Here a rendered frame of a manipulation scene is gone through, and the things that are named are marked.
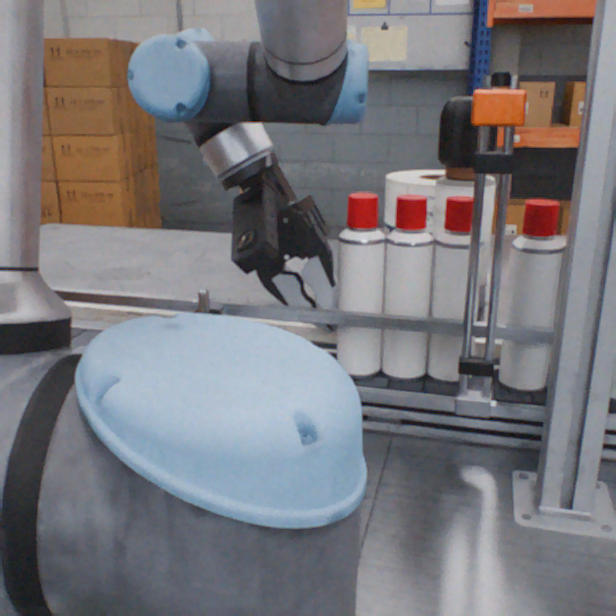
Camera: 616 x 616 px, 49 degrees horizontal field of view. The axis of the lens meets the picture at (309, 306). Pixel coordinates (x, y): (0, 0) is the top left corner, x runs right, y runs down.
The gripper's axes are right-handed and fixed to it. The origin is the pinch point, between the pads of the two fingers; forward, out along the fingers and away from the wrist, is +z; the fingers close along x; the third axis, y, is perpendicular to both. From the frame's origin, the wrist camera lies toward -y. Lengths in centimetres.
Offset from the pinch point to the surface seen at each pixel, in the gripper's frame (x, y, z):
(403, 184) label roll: -6, 50, -6
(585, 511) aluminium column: -19.0, -16.3, 21.9
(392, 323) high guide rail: -8.0, -3.8, 2.2
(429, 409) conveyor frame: -7.2, -4.5, 12.5
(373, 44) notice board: 31, 415, -71
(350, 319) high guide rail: -4.1, -3.8, -0.1
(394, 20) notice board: 12, 416, -78
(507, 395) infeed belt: -15.1, -2.6, 15.0
